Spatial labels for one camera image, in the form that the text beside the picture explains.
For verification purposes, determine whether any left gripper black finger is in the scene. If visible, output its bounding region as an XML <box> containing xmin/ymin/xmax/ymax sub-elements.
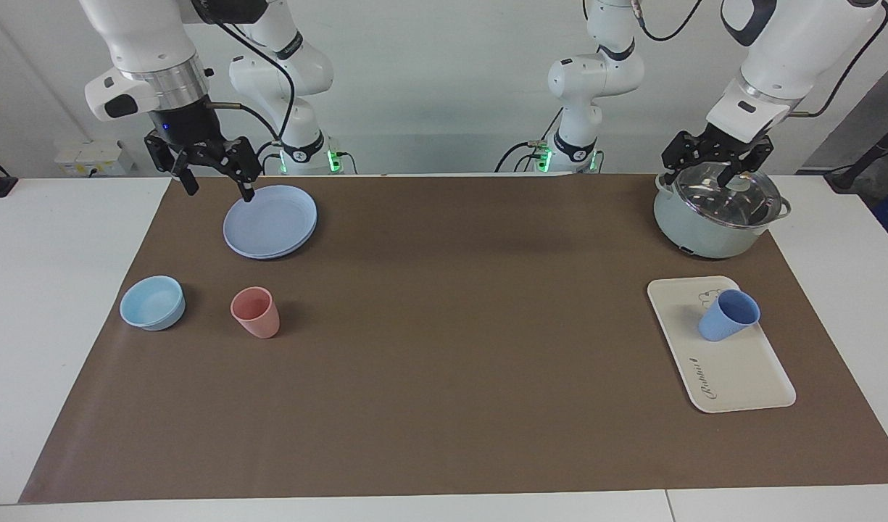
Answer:
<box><xmin>725</xmin><ymin>138</ymin><xmax>773</xmax><ymax>191</ymax></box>
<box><xmin>660</xmin><ymin>129</ymin><xmax>713</xmax><ymax>186</ymax></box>

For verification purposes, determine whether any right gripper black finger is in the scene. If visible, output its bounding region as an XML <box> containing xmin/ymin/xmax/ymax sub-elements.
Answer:
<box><xmin>217</xmin><ymin>136</ymin><xmax>264</xmax><ymax>203</ymax></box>
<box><xmin>144</xmin><ymin>129</ymin><xmax>200</xmax><ymax>197</ymax></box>

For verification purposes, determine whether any pink cup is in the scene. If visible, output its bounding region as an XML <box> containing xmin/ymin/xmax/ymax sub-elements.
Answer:
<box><xmin>230</xmin><ymin>286</ymin><xmax>281</xmax><ymax>340</ymax></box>

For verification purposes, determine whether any blue ribbed cup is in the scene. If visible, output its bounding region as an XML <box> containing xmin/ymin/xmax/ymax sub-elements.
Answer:
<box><xmin>697</xmin><ymin>289</ymin><xmax>762</xmax><ymax>343</ymax></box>

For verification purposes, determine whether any cream rabbit print tray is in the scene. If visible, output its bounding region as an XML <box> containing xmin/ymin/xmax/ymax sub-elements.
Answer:
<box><xmin>647</xmin><ymin>275</ymin><xmax>797</xmax><ymax>415</ymax></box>

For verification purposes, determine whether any glass pot lid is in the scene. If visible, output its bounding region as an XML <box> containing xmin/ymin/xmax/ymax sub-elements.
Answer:
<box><xmin>673</xmin><ymin>162</ymin><xmax>784</xmax><ymax>229</ymax></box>

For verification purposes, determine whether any blue plate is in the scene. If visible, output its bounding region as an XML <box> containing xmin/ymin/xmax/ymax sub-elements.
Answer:
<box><xmin>223</xmin><ymin>184</ymin><xmax>319</xmax><ymax>261</ymax></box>

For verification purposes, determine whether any pale green cooking pot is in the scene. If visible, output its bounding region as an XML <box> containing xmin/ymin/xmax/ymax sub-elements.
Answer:
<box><xmin>652</xmin><ymin>167</ymin><xmax>793</xmax><ymax>260</ymax></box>

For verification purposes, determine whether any black stand pole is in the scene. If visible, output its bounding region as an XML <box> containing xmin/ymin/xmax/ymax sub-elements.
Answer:
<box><xmin>823</xmin><ymin>120</ymin><xmax>888</xmax><ymax>194</ymax></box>

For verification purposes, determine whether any light blue bowl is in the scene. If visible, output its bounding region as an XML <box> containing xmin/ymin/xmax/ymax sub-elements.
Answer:
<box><xmin>119</xmin><ymin>275</ymin><xmax>187</xmax><ymax>332</ymax></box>

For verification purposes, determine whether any brown table mat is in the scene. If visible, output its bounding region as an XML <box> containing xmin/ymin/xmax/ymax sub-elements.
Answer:
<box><xmin>19</xmin><ymin>174</ymin><xmax>888</xmax><ymax>504</ymax></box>

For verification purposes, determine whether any black base cable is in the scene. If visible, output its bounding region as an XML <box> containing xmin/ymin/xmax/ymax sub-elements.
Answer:
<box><xmin>494</xmin><ymin>109</ymin><xmax>565</xmax><ymax>174</ymax></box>
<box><xmin>246</xmin><ymin>141</ymin><xmax>285</xmax><ymax>175</ymax></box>

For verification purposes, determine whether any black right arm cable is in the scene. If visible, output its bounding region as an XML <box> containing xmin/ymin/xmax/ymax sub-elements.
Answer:
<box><xmin>206</xmin><ymin>18</ymin><xmax>298</xmax><ymax>146</ymax></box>

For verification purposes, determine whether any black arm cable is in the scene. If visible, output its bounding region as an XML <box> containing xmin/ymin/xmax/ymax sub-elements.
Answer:
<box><xmin>206</xmin><ymin>18</ymin><xmax>298</xmax><ymax>146</ymax></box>
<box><xmin>788</xmin><ymin>0</ymin><xmax>888</xmax><ymax>119</ymax></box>

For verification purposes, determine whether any white wall socket box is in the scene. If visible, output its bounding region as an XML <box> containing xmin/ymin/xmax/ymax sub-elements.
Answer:
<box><xmin>54</xmin><ymin>141</ymin><xmax>136</xmax><ymax>178</ymax></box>

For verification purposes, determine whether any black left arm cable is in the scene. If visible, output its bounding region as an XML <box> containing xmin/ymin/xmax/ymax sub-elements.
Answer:
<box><xmin>788</xmin><ymin>0</ymin><xmax>888</xmax><ymax>119</ymax></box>

